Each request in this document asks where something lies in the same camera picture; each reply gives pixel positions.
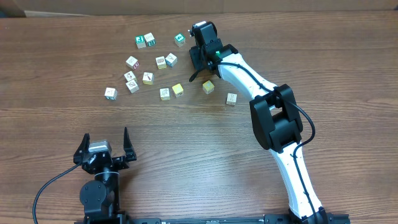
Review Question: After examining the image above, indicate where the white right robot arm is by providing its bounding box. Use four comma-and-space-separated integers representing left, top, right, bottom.
189, 45, 327, 223

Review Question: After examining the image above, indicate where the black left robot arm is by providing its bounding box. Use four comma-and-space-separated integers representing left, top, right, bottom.
73, 129, 137, 223

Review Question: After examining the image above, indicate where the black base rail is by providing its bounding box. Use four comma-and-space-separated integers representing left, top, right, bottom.
75, 213, 351, 224

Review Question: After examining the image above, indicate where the wooden block blue letter M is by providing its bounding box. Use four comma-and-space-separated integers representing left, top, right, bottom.
165, 53, 178, 67

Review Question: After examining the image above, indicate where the wooden block green number 4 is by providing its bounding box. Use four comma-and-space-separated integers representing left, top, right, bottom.
174, 33, 186, 47

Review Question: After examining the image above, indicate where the wooden block yellow top bone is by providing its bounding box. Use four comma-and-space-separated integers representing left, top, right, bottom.
202, 80, 215, 95

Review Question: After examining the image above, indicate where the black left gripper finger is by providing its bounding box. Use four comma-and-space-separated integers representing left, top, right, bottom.
73, 133, 90, 164
123, 127, 137, 161

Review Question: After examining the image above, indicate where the wooden block yellow letter B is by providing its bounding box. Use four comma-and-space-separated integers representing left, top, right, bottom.
142, 72, 154, 85

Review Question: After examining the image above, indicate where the wooden block yellow sided small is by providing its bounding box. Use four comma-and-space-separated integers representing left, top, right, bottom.
124, 71, 137, 82

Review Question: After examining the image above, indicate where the wooden block green top J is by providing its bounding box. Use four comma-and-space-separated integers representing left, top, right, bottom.
135, 35, 146, 49

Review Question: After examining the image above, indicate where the wooden block green J side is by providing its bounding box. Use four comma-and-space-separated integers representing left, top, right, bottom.
104, 87, 118, 100

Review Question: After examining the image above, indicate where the wooden block red letter U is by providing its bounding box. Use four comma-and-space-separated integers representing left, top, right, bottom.
126, 56, 139, 70

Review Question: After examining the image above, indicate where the wooden block yellow oval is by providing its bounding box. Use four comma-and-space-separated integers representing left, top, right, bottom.
155, 56, 167, 70

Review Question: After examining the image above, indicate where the wooden block teal letter R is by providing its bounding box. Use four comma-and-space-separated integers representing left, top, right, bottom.
144, 32, 156, 47

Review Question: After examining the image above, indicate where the wooden block yellow acorn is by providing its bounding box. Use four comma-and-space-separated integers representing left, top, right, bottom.
172, 83, 183, 98

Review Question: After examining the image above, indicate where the wooden block yellow letter L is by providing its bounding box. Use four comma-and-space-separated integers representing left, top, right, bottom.
159, 88, 170, 101

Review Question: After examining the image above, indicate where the wooden block number 2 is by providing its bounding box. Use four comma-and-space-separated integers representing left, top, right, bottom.
126, 80, 139, 93

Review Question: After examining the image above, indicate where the wooden block green R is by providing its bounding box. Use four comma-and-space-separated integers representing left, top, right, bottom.
226, 93, 237, 105

